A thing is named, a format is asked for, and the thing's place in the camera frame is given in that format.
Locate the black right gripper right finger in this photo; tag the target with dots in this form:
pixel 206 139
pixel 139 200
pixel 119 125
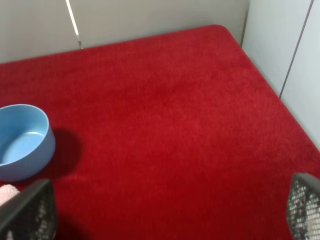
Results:
pixel 303 207

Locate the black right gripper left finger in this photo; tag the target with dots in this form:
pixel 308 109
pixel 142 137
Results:
pixel 31 214

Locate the pink rolled towel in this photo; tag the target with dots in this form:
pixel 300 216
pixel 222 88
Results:
pixel 7 192

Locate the blue bowl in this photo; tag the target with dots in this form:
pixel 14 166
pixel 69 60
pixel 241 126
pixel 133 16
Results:
pixel 27 142

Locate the red table cloth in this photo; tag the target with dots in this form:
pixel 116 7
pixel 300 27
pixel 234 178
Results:
pixel 171 137

